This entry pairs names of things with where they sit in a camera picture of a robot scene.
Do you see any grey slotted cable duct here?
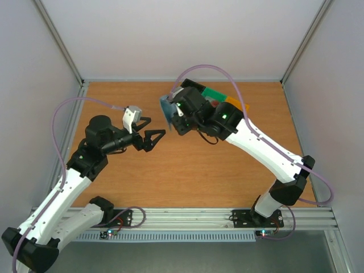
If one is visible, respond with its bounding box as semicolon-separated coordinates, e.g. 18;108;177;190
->
75;230;255;243

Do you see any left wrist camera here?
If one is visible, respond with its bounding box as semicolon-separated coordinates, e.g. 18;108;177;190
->
122;105;142;134

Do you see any red patterned card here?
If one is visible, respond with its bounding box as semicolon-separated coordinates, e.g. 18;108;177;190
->
211;100;220;107

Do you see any black plastic bin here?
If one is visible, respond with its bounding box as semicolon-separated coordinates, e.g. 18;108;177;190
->
180;78;206;93

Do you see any teal card holder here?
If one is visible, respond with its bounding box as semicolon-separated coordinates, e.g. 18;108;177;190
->
159;95;177;130

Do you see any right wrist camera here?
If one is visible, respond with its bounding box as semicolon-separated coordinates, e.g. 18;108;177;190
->
167;87;187;118

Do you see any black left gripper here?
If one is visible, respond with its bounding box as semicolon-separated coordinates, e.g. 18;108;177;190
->
102;116;166;155

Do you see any yellow plastic bin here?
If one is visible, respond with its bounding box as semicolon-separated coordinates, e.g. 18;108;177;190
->
225;96;250;111

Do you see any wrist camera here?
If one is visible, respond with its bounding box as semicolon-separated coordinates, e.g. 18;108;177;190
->
167;87;187;118
122;105;142;134

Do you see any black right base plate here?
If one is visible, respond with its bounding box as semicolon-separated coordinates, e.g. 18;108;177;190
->
229;209;284;228

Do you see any green plastic bin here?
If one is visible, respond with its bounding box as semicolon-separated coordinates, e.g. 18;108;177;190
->
201;87;227;102

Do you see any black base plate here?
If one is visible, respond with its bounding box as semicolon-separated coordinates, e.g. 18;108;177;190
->
229;209;284;228
93;209;133;228

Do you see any aluminium front rail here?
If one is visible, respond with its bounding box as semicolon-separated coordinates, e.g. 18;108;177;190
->
28;206;339;231

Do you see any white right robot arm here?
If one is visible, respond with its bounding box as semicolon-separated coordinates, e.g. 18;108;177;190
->
171;86;315;226

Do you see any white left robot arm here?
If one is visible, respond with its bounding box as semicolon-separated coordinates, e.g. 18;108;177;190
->
1;112;166;272

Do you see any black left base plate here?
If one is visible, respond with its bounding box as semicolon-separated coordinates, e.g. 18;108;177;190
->
93;209;133;228

